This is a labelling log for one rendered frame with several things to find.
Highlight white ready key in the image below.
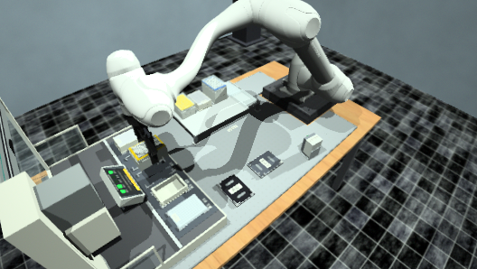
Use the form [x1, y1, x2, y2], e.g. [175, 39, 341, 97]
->
[300, 133, 323, 160]

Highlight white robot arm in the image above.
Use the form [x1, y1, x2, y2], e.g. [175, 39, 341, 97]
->
[107, 0, 353, 128]

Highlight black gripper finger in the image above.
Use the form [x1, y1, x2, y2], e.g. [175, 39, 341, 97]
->
[133, 126, 144, 143]
[136, 126, 159, 165]

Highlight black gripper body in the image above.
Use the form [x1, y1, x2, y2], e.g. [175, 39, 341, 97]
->
[126, 116, 147, 135]

